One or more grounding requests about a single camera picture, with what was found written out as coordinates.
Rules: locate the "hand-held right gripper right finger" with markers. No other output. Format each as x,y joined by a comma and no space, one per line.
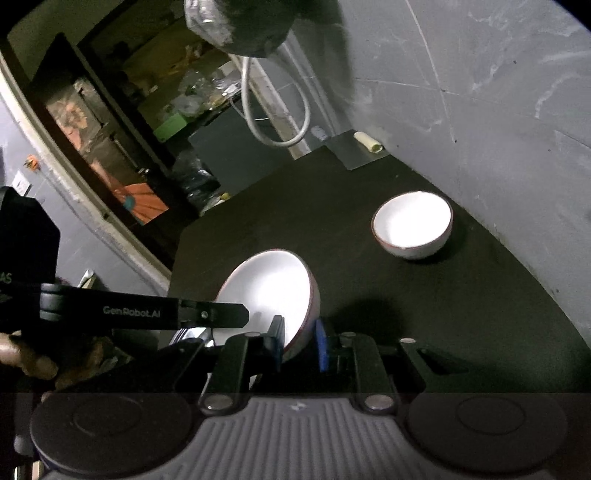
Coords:
323,346

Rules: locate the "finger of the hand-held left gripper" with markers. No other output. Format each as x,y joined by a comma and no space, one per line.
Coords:
138,314

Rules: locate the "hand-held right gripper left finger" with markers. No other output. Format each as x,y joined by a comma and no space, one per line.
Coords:
277,344

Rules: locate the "white ceramic bowl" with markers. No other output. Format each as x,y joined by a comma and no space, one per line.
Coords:
272,281
411,221

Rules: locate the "person's left hand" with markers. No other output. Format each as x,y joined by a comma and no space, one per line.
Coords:
27,353

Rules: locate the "orange printed poster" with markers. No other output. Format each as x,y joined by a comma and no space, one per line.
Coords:
134,194

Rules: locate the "black plastic bag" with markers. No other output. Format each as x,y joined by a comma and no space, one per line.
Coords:
198,184

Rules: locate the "dark wooden door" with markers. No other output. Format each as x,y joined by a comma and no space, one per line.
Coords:
55,78

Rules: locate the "dark metal cabinet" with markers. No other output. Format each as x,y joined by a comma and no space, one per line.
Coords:
231,152

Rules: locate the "green box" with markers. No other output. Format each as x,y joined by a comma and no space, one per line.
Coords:
170,128

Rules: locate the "wooden storage shelf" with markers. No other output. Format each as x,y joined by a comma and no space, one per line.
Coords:
152,60

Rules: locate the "pile of clear plastic bags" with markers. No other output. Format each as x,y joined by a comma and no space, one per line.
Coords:
203,92

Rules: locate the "hanging plastic bag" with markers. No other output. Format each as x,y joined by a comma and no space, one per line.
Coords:
240,23

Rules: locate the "orange wall hook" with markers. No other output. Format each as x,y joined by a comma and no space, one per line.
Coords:
32,163

